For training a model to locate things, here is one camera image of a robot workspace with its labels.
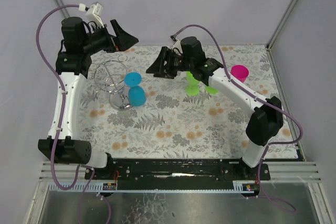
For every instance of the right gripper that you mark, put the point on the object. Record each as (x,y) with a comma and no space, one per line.
(166,62)

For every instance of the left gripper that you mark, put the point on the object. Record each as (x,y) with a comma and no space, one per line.
(113,40)

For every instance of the green wine glass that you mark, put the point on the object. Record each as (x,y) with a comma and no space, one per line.
(192,88)
(210,90)

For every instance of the blue wine glass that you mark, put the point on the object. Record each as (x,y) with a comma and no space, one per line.
(136,93)

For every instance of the pink wine glass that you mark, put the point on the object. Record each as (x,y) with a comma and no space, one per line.
(240,72)

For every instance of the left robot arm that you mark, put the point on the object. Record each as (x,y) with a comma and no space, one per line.
(62,144)

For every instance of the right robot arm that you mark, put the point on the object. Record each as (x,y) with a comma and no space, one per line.
(265,118)

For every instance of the chrome wine glass rack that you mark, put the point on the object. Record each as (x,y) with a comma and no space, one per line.
(109,78)

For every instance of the floral tablecloth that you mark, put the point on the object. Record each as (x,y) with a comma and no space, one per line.
(171,124)

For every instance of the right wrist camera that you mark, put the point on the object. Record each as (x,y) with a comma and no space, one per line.
(176,48)

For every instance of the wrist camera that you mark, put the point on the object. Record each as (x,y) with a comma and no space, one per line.
(176,48)
(93,13)

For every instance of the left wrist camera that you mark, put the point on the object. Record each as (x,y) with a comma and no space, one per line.
(93,13)

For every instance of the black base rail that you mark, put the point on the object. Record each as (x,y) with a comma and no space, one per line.
(223,169)

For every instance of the white cable duct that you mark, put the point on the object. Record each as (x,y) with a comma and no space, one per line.
(178,184)

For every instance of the right aluminium frame post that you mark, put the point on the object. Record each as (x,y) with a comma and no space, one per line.
(281,24)

